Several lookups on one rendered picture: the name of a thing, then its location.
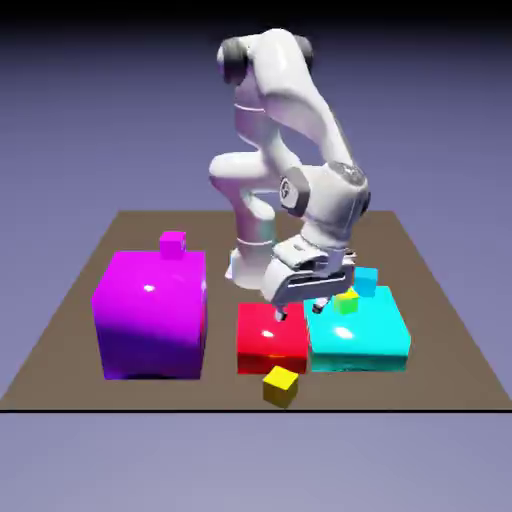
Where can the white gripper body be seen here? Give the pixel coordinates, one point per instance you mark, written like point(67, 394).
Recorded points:
point(308, 282)

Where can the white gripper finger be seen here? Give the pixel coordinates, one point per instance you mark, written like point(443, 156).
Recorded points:
point(319, 305)
point(281, 312)

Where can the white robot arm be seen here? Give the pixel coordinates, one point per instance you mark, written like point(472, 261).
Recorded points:
point(296, 120)

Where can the small green cube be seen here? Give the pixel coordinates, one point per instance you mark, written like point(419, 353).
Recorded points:
point(346, 303)

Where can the small blue cube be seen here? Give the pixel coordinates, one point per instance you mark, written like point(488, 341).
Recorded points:
point(366, 281)

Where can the small yellow cube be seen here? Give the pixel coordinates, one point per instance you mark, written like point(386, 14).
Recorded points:
point(280, 386)

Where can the small magenta cube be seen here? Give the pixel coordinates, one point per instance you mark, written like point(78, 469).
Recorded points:
point(172, 244)

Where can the large red box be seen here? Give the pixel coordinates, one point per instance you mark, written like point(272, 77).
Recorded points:
point(272, 338)

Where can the large cyan box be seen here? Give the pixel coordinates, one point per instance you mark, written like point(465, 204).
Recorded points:
point(360, 336)

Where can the large magenta box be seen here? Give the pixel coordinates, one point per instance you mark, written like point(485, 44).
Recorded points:
point(148, 316)

